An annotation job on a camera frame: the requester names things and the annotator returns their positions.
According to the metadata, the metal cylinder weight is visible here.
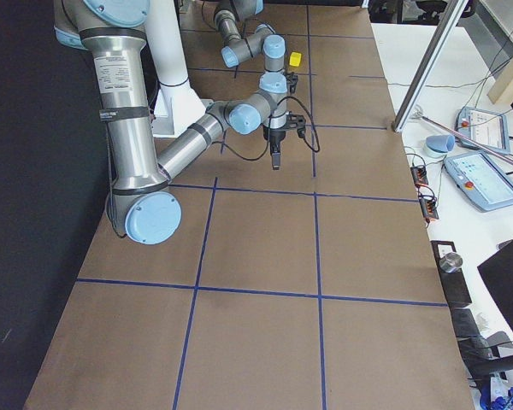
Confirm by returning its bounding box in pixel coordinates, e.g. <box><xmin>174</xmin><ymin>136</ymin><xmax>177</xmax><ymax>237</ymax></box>
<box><xmin>439</xmin><ymin>252</ymin><xmax>463</xmax><ymax>273</ymax></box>

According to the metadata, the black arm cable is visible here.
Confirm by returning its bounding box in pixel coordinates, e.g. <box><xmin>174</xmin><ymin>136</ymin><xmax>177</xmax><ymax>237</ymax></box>
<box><xmin>220</xmin><ymin>96</ymin><xmax>321</xmax><ymax>162</ymax></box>

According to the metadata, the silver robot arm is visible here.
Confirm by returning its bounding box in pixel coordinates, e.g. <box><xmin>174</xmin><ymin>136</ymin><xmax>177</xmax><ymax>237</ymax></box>
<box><xmin>214</xmin><ymin>0</ymin><xmax>298</xmax><ymax>94</ymax></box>
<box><xmin>54</xmin><ymin>1</ymin><xmax>306</xmax><ymax>244</ymax></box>

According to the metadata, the far teach pendant tablet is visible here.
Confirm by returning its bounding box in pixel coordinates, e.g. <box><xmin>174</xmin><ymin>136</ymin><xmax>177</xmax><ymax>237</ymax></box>
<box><xmin>456</xmin><ymin>107</ymin><xmax>510</xmax><ymax>154</ymax></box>

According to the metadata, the near teach pendant tablet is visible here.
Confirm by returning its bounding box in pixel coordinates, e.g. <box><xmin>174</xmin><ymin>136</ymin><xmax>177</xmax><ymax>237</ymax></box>
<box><xmin>444</xmin><ymin>151</ymin><xmax>513</xmax><ymax>212</ymax></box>

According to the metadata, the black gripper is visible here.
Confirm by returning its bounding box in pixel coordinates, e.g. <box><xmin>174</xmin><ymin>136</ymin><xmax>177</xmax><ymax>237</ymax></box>
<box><xmin>284</xmin><ymin>72</ymin><xmax>298</xmax><ymax>93</ymax></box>
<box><xmin>262</xmin><ymin>113</ymin><xmax>306</xmax><ymax>170</ymax></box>

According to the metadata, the teach pendant tablet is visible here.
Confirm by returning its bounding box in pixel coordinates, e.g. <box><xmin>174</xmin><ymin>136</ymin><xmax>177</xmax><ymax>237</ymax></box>
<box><xmin>444</xmin><ymin>151</ymin><xmax>513</xmax><ymax>212</ymax></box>
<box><xmin>456</xmin><ymin>107</ymin><xmax>510</xmax><ymax>154</ymax></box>

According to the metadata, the aluminium frame post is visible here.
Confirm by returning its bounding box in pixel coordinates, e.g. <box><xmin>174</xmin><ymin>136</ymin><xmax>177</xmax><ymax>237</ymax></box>
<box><xmin>392</xmin><ymin>0</ymin><xmax>469</xmax><ymax>132</ymax></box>

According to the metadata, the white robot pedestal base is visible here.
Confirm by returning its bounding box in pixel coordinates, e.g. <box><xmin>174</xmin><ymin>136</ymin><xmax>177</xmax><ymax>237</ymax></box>
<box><xmin>144</xmin><ymin>0</ymin><xmax>206</xmax><ymax>138</ymax></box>

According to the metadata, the yellow wooden block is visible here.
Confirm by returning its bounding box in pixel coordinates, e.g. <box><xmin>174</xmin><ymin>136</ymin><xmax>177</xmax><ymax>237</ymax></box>
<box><xmin>289</xmin><ymin>51</ymin><xmax>303</xmax><ymax>67</ymax></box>

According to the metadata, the black orange connector block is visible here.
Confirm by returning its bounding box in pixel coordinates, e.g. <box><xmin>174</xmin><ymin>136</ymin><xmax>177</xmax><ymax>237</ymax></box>
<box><xmin>410</xmin><ymin>165</ymin><xmax>428</xmax><ymax>186</ymax></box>

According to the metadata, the wooden board leaning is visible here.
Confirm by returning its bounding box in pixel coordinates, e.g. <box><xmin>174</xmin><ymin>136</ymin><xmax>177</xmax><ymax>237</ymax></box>
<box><xmin>487</xmin><ymin>25</ymin><xmax>513</xmax><ymax>106</ymax></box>

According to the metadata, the black box under cylinder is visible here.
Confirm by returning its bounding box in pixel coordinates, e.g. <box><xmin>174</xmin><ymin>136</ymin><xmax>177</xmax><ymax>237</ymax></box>
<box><xmin>431</xmin><ymin>240</ymin><xmax>472</xmax><ymax>308</ymax></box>

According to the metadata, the thin metal rod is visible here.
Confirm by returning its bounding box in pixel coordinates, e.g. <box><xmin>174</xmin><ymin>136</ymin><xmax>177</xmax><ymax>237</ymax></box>
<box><xmin>415</xmin><ymin>114</ymin><xmax>513</xmax><ymax>166</ymax></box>

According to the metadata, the light blue joint cap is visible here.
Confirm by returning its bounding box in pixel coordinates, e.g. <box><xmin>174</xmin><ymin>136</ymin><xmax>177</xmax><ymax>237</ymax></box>
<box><xmin>425</xmin><ymin>134</ymin><xmax>456</xmax><ymax>154</ymax></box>

